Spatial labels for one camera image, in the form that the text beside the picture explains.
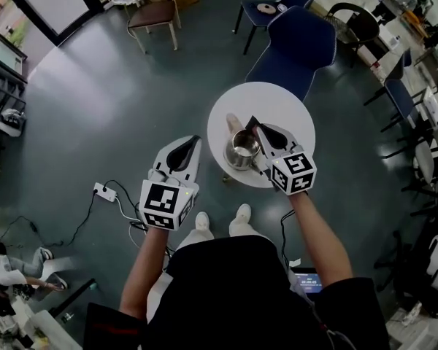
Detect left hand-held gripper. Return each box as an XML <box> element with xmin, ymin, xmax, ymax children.
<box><xmin>138</xmin><ymin>135</ymin><xmax>202</xmax><ymax>231</ymax></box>

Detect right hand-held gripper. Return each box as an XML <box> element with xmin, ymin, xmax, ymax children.
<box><xmin>254</xmin><ymin>122</ymin><xmax>318</xmax><ymax>196</ymax></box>

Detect small black tea bag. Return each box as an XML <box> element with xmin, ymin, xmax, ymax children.
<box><xmin>244</xmin><ymin>114</ymin><xmax>264</xmax><ymax>134</ymax></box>

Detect stainless steel kettle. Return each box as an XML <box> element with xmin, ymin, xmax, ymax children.
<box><xmin>223</xmin><ymin>113</ymin><xmax>264</xmax><ymax>173</ymax></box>

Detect person's right forearm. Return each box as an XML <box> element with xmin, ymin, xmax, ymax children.
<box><xmin>288</xmin><ymin>191</ymin><xmax>353</xmax><ymax>293</ymax></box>

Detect person's left forearm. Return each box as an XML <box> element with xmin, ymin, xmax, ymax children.
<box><xmin>119</xmin><ymin>226</ymin><xmax>169</xmax><ymax>319</ymax></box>

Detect round white side table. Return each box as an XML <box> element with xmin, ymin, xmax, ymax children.
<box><xmin>207</xmin><ymin>81</ymin><xmax>317</xmax><ymax>189</ymax></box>

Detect person's white trousers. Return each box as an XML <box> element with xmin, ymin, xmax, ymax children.
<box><xmin>147</xmin><ymin>219</ymin><xmax>260</xmax><ymax>324</ymax></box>

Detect white power strip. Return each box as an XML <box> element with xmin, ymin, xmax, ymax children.
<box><xmin>93</xmin><ymin>182</ymin><xmax>118</xmax><ymax>203</ymax></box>

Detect blue high-back chair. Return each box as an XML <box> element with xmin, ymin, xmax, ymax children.
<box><xmin>245</xmin><ymin>5</ymin><xmax>339</xmax><ymax>104</ymax></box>

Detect phone with lit screen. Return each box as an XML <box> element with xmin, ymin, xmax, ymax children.
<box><xmin>291</xmin><ymin>267</ymin><xmax>324</xmax><ymax>295</ymax></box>

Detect person's black shirt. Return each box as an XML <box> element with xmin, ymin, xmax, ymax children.
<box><xmin>83</xmin><ymin>235</ymin><xmax>390</xmax><ymax>350</ymax></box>

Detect grey upholstered chair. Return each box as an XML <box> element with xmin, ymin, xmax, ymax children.
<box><xmin>401</xmin><ymin>124</ymin><xmax>438</xmax><ymax>196</ymax></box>

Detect black wicker armchair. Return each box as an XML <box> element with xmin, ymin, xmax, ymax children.
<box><xmin>323</xmin><ymin>1</ymin><xmax>381</xmax><ymax>69</ymax></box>

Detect wooden chair with brown seat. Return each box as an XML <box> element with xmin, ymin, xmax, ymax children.
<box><xmin>126</xmin><ymin>0</ymin><xmax>183</xmax><ymax>55</ymax></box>

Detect white spare gripper device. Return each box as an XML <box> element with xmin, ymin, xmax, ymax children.
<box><xmin>0</xmin><ymin>108</ymin><xmax>27</xmax><ymax>138</ymax></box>

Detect black office chair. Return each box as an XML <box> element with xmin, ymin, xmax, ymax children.
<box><xmin>374</xmin><ymin>227</ymin><xmax>438</xmax><ymax>319</ymax></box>

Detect black metal shelf rack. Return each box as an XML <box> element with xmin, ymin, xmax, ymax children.
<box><xmin>0</xmin><ymin>47</ymin><xmax>28</xmax><ymax>138</ymax></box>

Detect black framed glass door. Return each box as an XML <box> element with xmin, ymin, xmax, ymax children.
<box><xmin>0</xmin><ymin>0</ymin><xmax>105</xmax><ymax>47</ymax></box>

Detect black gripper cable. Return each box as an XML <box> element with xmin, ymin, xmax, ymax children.
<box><xmin>279</xmin><ymin>209</ymin><xmax>296</xmax><ymax>269</ymax></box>

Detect long black power cable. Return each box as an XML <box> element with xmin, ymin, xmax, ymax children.
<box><xmin>0</xmin><ymin>191</ymin><xmax>96</xmax><ymax>249</ymax></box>

